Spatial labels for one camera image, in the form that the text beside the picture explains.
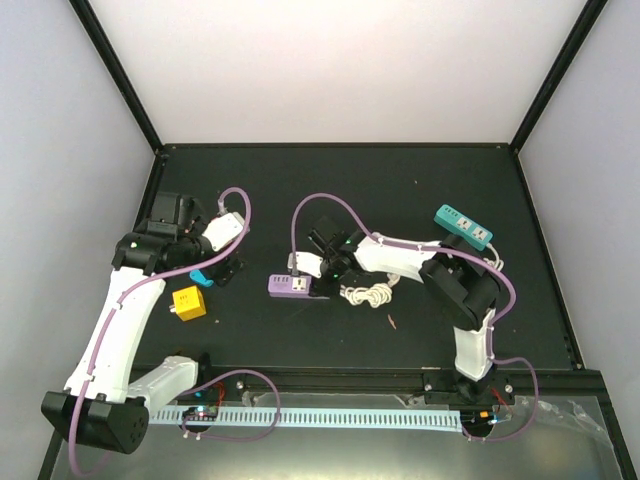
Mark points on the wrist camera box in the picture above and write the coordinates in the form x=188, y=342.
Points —
x=221, y=232
x=305, y=263

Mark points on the black frame post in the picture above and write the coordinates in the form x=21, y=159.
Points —
x=574, y=41
x=103, y=46

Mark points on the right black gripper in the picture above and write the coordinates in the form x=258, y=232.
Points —
x=328, y=289

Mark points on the left circuit board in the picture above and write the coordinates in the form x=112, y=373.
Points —
x=200, y=413

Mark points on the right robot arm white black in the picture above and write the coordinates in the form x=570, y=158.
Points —
x=364, y=270

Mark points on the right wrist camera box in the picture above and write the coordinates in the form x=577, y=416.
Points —
x=305, y=263

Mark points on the right black frame post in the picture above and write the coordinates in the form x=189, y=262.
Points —
x=574, y=41

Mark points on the black front rail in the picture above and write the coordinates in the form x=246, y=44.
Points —
x=440, y=385

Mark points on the circuit board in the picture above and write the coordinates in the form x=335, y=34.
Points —
x=486, y=417
x=200, y=413

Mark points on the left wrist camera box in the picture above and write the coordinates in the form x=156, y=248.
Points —
x=221, y=232

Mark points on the light blue slotted cable duct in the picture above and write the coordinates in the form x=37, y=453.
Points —
x=336, y=418

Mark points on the yellow cube socket adapter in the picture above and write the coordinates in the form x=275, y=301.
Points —
x=188, y=303

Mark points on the purple power strip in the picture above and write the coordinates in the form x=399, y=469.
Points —
x=292, y=287

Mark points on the left black frame post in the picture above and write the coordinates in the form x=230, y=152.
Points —
x=103, y=46

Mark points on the teal power strip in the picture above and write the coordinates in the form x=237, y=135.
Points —
x=459, y=224

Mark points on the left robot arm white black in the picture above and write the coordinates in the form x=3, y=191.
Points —
x=99, y=405

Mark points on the blue cube socket adapter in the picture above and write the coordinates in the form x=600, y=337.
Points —
x=201, y=279

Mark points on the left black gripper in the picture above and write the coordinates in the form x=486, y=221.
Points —
x=221, y=278

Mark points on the right circuit board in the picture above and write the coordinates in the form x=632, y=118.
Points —
x=486, y=417

